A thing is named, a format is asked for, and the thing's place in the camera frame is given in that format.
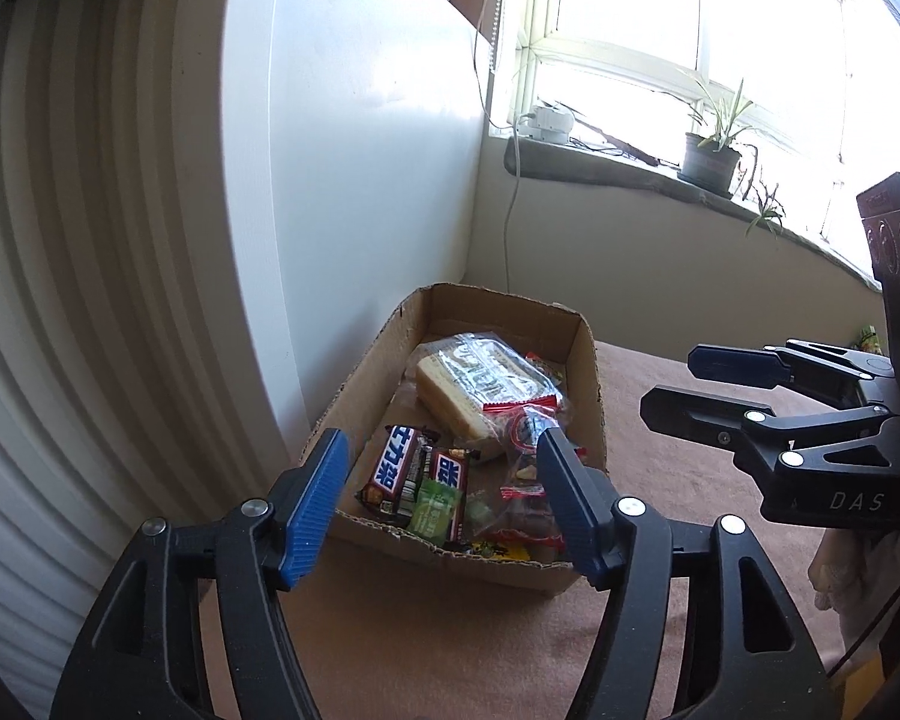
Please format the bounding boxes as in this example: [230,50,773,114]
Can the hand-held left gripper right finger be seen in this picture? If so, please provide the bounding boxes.
[536,427,841,720]

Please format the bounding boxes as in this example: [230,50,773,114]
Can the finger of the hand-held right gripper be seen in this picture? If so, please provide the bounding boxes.
[640,384,895,482]
[686,340,895,406]

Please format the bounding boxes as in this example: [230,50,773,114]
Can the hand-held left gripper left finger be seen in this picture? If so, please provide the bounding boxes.
[49,427,353,720]

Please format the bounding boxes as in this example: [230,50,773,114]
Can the clear red-tied snack packet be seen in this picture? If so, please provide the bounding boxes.
[495,457,567,548]
[484,397,575,458]

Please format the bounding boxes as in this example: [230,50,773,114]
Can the yellow candy packet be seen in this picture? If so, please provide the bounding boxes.
[469,536,533,563]

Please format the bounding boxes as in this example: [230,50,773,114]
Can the green candy packet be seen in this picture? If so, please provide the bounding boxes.
[461,491,500,537]
[409,481,462,548]

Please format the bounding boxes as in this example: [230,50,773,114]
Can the brown chocolate bar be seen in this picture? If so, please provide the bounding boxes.
[412,446,472,548]
[356,424,440,526]

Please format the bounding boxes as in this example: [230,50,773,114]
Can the cardboard box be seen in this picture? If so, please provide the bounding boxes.
[300,283,608,599]

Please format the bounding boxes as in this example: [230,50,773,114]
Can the sliced bread packet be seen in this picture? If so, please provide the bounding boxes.
[416,331,563,458]

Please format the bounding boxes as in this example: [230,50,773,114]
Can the person's right hand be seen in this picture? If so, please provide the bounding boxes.
[808,529,900,612]

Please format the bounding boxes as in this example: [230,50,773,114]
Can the pink table cloth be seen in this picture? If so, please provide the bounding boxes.
[195,341,886,720]

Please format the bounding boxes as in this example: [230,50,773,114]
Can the small trailing plant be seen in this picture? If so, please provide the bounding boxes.
[742,165,788,241]

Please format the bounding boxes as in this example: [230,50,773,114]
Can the potted spider plant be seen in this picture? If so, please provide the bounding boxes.
[675,67,766,192]

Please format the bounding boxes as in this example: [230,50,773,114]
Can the grey window sill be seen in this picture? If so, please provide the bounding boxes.
[504,136,882,290]

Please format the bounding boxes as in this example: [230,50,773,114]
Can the white electrical device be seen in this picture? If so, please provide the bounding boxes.
[521,103,575,143]

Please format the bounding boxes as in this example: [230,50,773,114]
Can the white ribbed radiator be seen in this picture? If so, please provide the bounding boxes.
[0,0,286,698]

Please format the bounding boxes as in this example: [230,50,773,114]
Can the white refrigerator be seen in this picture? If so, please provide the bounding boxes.
[221,0,492,466]

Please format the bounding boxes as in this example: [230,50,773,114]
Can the dark long-handled tool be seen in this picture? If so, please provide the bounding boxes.
[570,109,661,166]

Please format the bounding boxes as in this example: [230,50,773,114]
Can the white power cable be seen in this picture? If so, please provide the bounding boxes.
[499,127,526,293]

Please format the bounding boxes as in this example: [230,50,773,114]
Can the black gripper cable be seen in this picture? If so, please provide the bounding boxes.
[829,585,900,683]

